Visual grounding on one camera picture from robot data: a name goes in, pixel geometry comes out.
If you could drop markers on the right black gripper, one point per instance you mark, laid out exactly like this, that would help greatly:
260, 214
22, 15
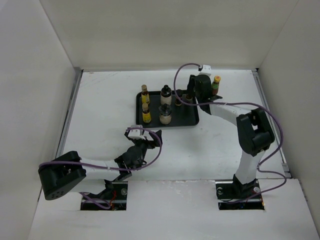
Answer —
191, 84

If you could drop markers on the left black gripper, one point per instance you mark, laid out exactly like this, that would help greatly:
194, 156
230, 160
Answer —
151, 144

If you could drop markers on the red chili sauce bottle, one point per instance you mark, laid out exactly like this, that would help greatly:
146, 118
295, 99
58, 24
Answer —
216, 84

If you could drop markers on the small pepper spice jar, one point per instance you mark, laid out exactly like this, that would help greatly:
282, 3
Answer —
178, 97

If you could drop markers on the clear shaker bottle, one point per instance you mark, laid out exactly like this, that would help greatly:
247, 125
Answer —
165, 114
166, 95

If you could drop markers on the yellow label oil bottle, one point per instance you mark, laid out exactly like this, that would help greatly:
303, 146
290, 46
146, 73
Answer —
146, 115
145, 98

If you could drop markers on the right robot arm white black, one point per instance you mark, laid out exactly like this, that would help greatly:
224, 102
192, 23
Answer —
254, 132

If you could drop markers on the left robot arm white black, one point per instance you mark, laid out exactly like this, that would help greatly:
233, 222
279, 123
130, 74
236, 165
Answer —
96, 179

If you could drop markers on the black rectangular plastic tray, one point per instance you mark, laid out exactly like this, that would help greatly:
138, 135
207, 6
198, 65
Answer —
181, 116

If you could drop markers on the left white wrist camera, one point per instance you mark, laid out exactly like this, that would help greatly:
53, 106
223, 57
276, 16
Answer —
135, 132

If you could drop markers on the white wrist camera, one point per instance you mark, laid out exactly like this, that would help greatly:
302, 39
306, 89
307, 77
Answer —
135, 132
205, 70

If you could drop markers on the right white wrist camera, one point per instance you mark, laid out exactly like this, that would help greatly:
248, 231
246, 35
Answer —
205, 70

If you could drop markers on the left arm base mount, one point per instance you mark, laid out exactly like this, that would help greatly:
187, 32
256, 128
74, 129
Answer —
112, 198

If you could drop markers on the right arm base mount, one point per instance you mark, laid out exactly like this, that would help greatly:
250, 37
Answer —
235, 196

